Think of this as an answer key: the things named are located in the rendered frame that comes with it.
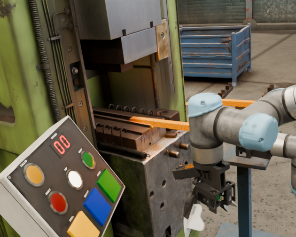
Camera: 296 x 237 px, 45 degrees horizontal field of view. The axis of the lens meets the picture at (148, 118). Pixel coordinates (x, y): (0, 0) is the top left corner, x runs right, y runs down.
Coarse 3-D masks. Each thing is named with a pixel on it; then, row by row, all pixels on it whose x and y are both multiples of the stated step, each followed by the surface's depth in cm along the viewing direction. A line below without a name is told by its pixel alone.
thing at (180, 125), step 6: (132, 120) 149; (138, 120) 147; (144, 120) 145; (150, 120) 143; (156, 120) 142; (162, 120) 141; (168, 120) 140; (156, 126) 142; (162, 126) 140; (168, 126) 138; (174, 126) 136; (180, 126) 135; (186, 126) 133
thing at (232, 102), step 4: (224, 100) 165; (228, 100) 164; (232, 100) 164; (236, 100) 163; (240, 100) 162; (244, 100) 162; (248, 100) 161; (224, 104) 165; (228, 104) 164; (232, 104) 163; (236, 104) 162; (240, 104) 161; (244, 104) 160; (248, 104) 159
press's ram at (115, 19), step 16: (80, 0) 120; (96, 0) 116; (112, 0) 116; (128, 0) 122; (144, 0) 129; (80, 16) 123; (96, 16) 118; (112, 16) 117; (128, 16) 123; (144, 16) 130; (160, 16) 138; (80, 32) 125; (96, 32) 121; (112, 32) 118; (128, 32) 125
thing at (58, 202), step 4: (52, 196) 82; (56, 196) 83; (60, 196) 84; (52, 200) 81; (56, 200) 82; (60, 200) 83; (64, 200) 85; (52, 204) 81; (56, 204) 82; (60, 204) 83; (64, 204) 84; (56, 208) 81; (60, 208) 82; (64, 208) 83
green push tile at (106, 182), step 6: (102, 174) 102; (108, 174) 104; (102, 180) 101; (108, 180) 103; (114, 180) 105; (102, 186) 99; (108, 186) 101; (114, 186) 104; (120, 186) 106; (108, 192) 100; (114, 192) 102; (114, 198) 101
